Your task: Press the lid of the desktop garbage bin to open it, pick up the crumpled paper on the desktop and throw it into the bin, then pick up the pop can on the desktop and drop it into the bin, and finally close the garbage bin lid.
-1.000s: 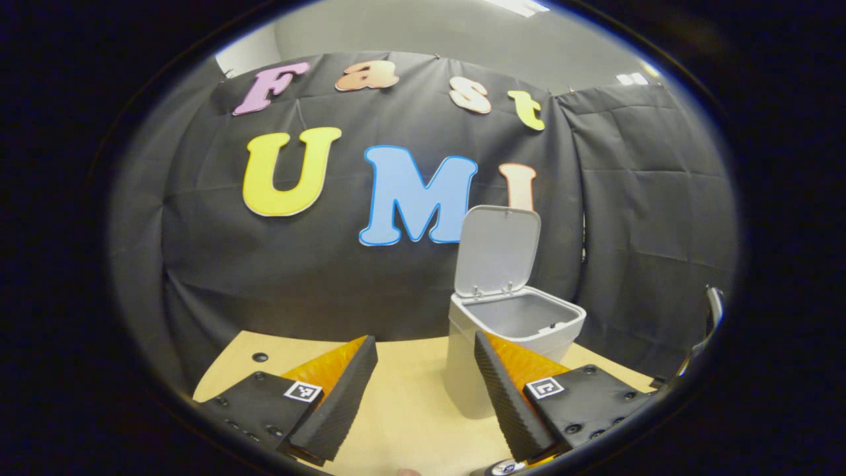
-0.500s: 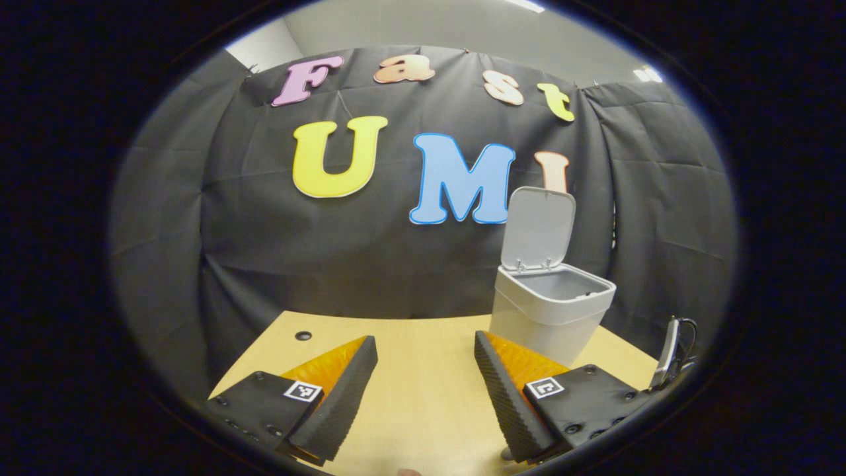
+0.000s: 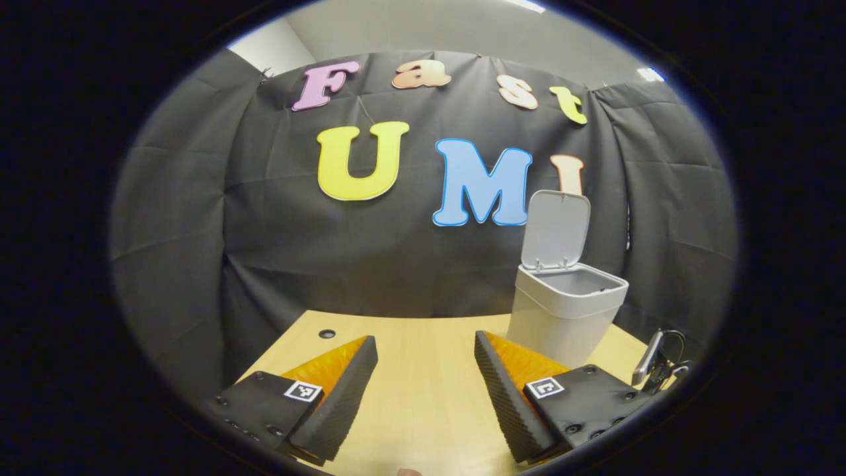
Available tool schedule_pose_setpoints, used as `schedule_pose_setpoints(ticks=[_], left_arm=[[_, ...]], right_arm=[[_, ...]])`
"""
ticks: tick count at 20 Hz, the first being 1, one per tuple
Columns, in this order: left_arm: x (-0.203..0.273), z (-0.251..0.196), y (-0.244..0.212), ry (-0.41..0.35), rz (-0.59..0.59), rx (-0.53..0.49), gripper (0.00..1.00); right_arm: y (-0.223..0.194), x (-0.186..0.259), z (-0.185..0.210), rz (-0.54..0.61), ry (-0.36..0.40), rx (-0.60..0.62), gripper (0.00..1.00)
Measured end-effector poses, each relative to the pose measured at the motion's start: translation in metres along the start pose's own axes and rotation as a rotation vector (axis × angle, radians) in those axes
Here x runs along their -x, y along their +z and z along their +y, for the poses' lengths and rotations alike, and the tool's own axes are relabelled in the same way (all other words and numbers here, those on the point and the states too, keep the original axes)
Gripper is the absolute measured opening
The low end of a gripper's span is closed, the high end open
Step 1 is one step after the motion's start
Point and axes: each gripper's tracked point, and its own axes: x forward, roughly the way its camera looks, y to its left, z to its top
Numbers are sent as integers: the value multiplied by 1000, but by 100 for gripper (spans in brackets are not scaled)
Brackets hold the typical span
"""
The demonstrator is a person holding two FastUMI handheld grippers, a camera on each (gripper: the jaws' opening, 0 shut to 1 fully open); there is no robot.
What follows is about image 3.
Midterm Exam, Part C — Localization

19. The black backdrop cloth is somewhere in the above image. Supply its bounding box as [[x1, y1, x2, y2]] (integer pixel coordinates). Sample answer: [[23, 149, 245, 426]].
[[109, 50, 741, 397]]

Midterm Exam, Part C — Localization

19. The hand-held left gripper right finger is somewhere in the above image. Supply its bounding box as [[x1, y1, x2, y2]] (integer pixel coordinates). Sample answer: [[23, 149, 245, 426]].
[[474, 331, 652, 463]]

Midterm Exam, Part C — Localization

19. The wooden desktop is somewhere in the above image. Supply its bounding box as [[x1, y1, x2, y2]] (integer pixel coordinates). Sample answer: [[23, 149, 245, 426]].
[[238, 311, 652, 476]]

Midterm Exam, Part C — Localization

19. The white desktop garbage bin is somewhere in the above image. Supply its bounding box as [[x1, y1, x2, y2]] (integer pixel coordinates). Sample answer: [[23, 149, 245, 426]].
[[506, 190, 630, 371]]

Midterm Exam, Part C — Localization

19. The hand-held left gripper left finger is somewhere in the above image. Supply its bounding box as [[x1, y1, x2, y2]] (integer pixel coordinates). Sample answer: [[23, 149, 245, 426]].
[[211, 335, 379, 467]]

